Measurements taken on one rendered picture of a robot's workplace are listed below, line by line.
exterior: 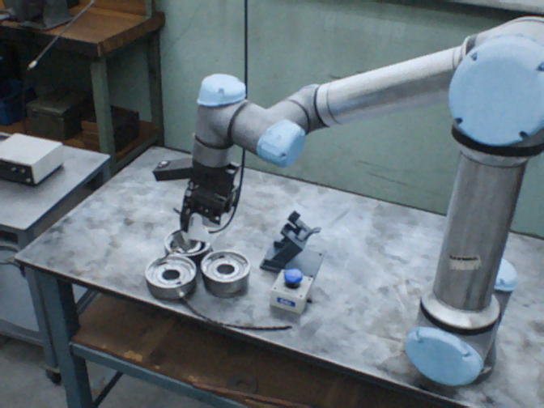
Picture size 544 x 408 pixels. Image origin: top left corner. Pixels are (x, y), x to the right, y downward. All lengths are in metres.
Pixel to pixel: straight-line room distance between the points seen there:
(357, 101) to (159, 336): 0.82
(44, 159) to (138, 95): 1.42
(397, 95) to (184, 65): 2.16
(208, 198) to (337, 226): 0.49
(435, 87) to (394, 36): 1.71
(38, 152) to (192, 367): 0.85
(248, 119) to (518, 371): 0.70
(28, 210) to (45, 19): 1.19
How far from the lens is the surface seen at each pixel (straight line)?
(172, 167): 1.08
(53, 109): 3.03
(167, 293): 1.18
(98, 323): 1.53
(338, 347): 1.13
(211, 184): 1.05
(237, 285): 1.20
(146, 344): 1.46
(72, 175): 1.89
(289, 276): 1.15
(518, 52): 0.69
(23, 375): 2.22
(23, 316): 2.11
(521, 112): 0.69
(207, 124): 0.96
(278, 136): 0.90
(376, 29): 2.59
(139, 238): 1.37
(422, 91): 0.89
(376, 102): 0.93
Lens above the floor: 1.62
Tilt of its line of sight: 33 degrees down
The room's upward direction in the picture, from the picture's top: 4 degrees clockwise
